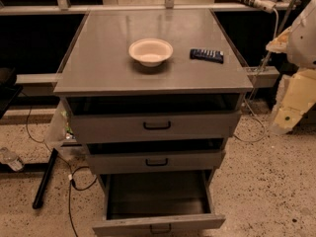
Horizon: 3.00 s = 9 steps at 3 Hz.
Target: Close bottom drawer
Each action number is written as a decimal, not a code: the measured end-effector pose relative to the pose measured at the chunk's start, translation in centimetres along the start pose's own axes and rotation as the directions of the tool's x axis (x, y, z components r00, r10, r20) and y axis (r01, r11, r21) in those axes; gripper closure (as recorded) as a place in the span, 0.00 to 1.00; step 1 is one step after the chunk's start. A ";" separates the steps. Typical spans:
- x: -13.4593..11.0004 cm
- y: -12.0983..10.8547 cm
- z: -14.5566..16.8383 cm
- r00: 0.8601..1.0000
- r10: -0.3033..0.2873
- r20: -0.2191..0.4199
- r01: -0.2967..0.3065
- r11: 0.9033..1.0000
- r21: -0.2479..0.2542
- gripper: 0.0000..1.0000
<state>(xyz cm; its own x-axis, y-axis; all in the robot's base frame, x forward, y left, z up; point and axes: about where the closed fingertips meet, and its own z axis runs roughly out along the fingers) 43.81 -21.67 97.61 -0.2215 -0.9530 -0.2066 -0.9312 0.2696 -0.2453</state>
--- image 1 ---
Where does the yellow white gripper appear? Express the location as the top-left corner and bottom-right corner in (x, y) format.
(269, 68), (316, 134)

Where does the grey bottom drawer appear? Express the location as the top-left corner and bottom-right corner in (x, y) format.
(93, 171), (225, 237)

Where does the grey drawer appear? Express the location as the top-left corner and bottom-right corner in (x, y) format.
(68, 95), (240, 143)
(93, 171), (225, 237)
(87, 139), (225, 174)

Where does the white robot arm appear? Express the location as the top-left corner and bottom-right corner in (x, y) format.
(266, 0), (316, 134)

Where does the grey top drawer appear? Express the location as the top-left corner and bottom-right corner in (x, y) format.
(68, 95), (240, 143)

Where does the grey middle drawer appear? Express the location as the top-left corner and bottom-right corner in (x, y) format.
(87, 139), (225, 174)

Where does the grey drawer cabinet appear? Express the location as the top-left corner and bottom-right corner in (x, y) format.
(53, 9), (254, 183)

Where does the dark blue snack packet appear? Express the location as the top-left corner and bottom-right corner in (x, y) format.
(190, 48), (224, 64)

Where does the white paper bowl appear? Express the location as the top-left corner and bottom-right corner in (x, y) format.
(128, 39), (173, 67)

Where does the clear plastic bag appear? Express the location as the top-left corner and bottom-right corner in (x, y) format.
(44, 103), (84, 160)

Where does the black metal table leg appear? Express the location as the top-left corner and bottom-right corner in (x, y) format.
(33, 149), (58, 209)

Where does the clear plastic bottle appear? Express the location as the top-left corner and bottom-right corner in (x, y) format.
(0, 147), (24, 172)

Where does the thin cable on floor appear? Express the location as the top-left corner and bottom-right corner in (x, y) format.
(232, 8), (280, 144)

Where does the black floor cable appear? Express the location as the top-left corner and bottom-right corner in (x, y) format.
(25, 106), (99, 237)

